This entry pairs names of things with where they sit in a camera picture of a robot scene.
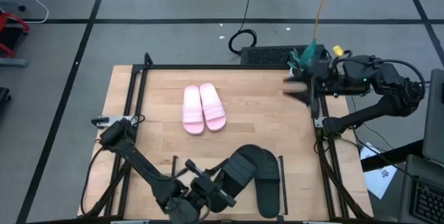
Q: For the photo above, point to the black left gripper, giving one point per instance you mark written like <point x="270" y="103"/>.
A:
<point x="208" y="193"/>

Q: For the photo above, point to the pink slide sandal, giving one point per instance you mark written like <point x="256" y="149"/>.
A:
<point x="193" y="113"/>
<point x="212" y="106"/>

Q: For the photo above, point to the white paper sheet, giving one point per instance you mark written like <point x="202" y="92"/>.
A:
<point x="378" y="175"/>

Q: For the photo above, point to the grey laptop lid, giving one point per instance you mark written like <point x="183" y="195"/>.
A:
<point x="435" y="113"/>

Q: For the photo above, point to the yellow label tag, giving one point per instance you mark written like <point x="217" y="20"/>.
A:
<point x="338" y="50"/>

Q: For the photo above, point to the black aluminium station frame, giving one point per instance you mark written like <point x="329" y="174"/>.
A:
<point x="208" y="66"/>

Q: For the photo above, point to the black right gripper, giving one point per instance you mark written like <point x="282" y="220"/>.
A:
<point x="329" y="78"/>

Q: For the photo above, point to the red-framed cart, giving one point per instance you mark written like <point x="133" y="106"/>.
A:
<point x="10" y="17"/>

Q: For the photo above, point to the green plant in white pot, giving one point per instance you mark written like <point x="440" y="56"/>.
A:
<point x="307" y="55"/>

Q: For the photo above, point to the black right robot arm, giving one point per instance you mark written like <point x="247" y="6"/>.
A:
<point x="381" y="107"/>

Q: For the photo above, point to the black mesh-top box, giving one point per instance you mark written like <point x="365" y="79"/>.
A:
<point x="267" y="55"/>

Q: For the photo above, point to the black slide sandal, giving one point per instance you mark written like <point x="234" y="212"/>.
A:
<point x="268" y="196"/>
<point x="239" y="172"/>

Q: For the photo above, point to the grey laptop with keyboard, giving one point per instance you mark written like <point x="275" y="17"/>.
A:
<point x="426" y="199"/>

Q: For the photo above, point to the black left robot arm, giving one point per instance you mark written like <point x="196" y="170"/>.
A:
<point x="138" y="159"/>

